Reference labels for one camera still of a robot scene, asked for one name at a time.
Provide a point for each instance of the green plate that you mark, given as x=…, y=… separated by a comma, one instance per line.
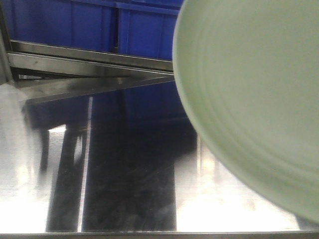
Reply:
x=247, y=73

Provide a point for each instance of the stainless steel shelf rack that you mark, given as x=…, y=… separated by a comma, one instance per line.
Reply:
x=34, y=73

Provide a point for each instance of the blue plastic bin right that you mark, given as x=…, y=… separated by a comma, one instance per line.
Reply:
x=146, y=27

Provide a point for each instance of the blue plastic bin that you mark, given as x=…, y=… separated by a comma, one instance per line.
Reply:
x=84, y=24
x=146, y=27

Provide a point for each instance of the blue plastic bin left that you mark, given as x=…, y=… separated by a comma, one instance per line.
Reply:
x=84, y=24

